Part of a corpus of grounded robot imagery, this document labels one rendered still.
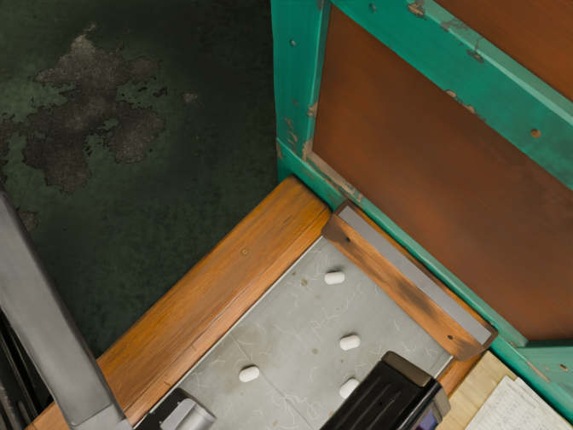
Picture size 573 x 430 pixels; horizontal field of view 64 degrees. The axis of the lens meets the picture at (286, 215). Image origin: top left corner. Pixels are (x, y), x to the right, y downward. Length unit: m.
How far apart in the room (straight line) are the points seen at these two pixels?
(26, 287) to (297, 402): 0.46
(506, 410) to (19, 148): 1.73
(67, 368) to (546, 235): 0.52
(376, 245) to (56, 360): 0.45
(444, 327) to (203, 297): 0.39
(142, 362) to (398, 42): 0.62
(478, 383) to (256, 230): 0.44
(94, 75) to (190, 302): 1.35
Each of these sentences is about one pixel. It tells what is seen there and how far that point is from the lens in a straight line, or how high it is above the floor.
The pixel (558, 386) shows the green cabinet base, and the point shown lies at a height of 0.84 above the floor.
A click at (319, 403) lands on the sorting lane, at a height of 0.74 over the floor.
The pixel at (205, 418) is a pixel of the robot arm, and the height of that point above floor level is 0.88.
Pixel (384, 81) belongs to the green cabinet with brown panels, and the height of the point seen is 1.15.
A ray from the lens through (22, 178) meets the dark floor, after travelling 1.91.
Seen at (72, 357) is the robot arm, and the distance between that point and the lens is 0.59.
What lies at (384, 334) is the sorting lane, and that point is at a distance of 0.82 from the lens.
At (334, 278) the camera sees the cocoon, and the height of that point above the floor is 0.76.
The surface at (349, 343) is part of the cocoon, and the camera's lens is 0.79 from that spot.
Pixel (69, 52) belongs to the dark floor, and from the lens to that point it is 2.10.
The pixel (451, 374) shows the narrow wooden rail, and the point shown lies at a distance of 0.83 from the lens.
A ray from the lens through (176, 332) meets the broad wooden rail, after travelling 0.80.
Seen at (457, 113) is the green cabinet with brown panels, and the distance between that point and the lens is 0.45.
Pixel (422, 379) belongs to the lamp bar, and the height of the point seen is 1.10.
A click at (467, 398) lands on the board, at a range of 0.82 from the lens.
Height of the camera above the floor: 1.55
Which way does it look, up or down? 73 degrees down
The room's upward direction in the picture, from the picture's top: 1 degrees clockwise
